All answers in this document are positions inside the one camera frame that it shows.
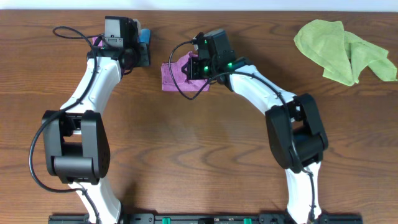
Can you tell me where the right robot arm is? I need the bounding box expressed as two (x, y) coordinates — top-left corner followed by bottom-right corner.
(182, 29), (328, 223)

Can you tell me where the folded purple cloth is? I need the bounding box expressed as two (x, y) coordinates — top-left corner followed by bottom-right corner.
(92, 36), (103, 47)

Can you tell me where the right black cable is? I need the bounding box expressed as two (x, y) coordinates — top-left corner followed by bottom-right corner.
(168, 39), (317, 223)

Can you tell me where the left black cable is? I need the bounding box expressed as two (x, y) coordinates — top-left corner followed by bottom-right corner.
(28, 26), (106, 224)

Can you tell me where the folded blue cloth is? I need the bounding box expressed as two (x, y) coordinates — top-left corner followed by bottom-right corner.
(139, 29), (151, 45)

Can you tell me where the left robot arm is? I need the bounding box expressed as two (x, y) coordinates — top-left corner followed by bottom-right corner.
(39, 16), (150, 223)

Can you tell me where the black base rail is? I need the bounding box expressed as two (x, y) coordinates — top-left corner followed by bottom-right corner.
(48, 212), (364, 224)

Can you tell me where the purple microfiber cloth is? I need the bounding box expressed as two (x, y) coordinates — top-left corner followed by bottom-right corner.
(161, 51), (206, 91)

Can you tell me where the green microfiber cloth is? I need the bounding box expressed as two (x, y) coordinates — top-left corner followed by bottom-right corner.
(294, 19), (397, 86)

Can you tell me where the black cable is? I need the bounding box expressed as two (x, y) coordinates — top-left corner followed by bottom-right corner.
(168, 39), (317, 223)
(28, 26), (106, 224)

